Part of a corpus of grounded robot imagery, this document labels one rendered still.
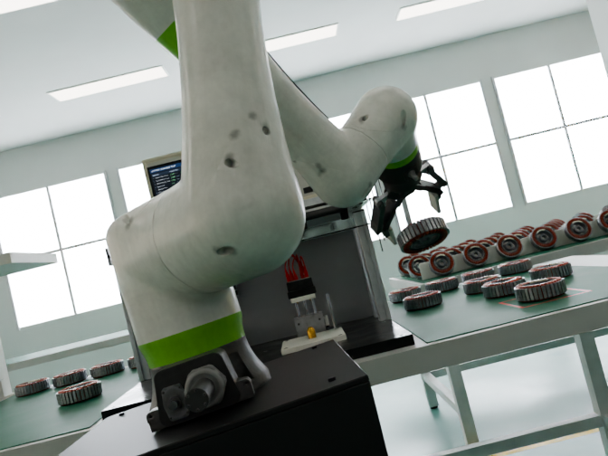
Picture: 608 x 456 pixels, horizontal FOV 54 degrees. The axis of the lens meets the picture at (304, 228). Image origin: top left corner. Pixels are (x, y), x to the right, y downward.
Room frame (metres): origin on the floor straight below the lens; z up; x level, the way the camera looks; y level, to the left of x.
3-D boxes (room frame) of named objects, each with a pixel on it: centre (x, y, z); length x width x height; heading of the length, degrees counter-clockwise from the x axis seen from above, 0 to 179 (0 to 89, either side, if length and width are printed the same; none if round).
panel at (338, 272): (1.68, 0.17, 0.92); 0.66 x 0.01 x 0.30; 91
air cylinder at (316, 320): (1.57, 0.04, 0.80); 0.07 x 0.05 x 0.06; 91
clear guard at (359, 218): (1.44, -0.04, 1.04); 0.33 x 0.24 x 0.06; 1
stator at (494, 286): (1.60, -0.48, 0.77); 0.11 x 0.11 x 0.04
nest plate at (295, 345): (1.43, 0.04, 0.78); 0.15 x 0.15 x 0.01; 1
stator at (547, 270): (1.69, -0.64, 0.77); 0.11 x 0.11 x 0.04
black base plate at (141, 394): (1.44, 0.16, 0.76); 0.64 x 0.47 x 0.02; 91
